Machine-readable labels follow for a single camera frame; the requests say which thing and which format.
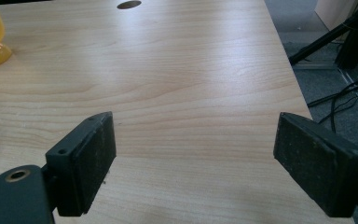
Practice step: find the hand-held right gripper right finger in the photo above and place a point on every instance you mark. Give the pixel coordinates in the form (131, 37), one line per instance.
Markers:
(315, 161)

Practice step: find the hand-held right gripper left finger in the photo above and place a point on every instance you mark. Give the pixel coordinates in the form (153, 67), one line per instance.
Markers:
(84, 165)

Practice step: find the black metal stand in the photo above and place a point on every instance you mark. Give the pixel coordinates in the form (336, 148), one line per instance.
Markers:
(335, 32)

